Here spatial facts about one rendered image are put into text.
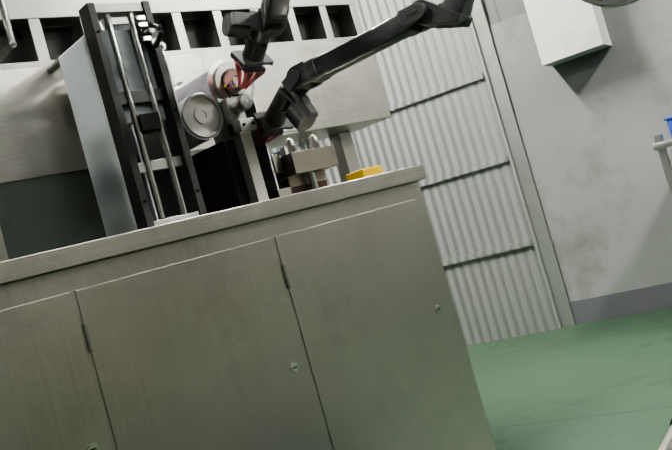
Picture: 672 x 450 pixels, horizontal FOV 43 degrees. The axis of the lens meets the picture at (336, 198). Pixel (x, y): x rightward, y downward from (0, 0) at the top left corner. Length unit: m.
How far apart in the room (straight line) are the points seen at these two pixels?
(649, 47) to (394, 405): 2.67
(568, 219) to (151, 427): 3.09
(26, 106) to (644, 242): 3.02
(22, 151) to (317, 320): 0.92
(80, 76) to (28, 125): 0.22
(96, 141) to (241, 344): 0.70
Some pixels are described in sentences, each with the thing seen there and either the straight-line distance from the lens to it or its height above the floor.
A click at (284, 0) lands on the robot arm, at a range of 2.06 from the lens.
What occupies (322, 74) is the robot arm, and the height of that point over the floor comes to 1.18.
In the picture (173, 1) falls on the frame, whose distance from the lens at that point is 2.76.
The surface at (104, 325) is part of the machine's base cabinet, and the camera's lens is 1.74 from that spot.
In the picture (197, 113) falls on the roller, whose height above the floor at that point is 1.18.
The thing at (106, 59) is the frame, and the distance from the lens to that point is 2.03.
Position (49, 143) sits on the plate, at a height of 1.22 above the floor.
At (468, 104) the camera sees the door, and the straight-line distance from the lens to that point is 4.58.
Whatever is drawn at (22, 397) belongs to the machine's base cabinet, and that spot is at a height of 0.65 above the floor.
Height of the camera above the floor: 0.79
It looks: 2 degrees up
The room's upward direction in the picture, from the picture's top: 16 degrees counter-clockwise
